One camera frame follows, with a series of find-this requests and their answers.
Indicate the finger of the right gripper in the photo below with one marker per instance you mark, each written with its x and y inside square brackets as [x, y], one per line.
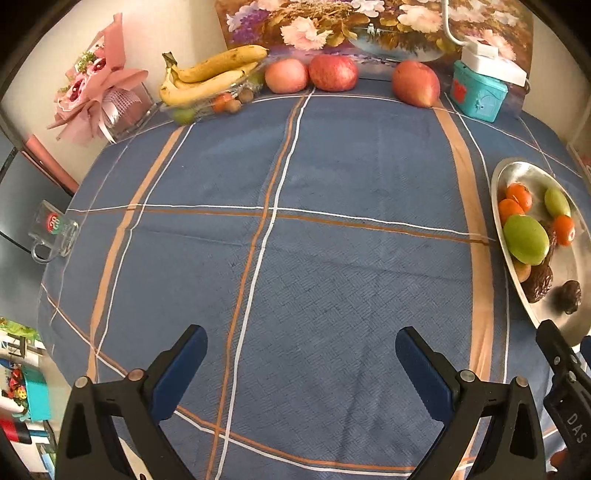
[585, 352]
[568, 402]

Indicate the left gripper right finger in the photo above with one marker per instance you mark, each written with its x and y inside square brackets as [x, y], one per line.
[513, 445]

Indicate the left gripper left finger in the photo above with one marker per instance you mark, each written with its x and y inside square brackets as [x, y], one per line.
[89, 446]

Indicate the brown date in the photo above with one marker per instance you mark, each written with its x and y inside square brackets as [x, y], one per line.
[570, 296]
[539, 283]
[552, 236]

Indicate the tan longan front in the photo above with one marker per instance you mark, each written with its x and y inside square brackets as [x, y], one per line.
[523, 271]

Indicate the oval green mango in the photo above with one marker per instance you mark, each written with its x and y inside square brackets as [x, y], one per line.
[526, 239]

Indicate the orange tangerine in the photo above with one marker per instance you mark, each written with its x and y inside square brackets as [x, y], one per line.
[507, 208]
[564, 227]
[520, 194]

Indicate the round green jujube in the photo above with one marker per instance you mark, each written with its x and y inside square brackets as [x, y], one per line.
[556, 203]

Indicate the orange tangerine front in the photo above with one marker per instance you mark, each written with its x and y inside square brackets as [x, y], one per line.
[507, 208]

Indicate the silver metal plate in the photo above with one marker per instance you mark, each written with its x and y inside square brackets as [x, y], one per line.
[568, 262]

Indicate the clear glass mug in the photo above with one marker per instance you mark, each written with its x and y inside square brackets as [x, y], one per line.
[53, 233]

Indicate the blue plaid tablecloth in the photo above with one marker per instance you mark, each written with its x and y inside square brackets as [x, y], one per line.
[302, 233]

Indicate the teal house-shaped box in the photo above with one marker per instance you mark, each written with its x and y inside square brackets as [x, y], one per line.
[478, 96]

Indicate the pink flower bouquet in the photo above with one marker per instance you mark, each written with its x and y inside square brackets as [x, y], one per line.
[98, 70]

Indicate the white power strip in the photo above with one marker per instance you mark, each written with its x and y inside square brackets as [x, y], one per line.
[485, 59]

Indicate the large red apple right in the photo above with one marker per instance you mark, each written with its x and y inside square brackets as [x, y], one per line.
[416, 84]

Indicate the banana bunch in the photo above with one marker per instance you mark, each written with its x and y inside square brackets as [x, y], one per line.
[208, 74]

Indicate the clear fruit tray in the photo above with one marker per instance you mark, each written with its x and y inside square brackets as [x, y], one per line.
[229, 101]

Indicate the pale pink apple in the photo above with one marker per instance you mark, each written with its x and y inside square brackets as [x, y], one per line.
[286, 76]

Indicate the red apple middle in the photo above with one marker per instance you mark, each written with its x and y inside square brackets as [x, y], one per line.
[333, 73]

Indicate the floral painting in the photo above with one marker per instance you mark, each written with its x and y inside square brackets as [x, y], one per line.
[424, 30]

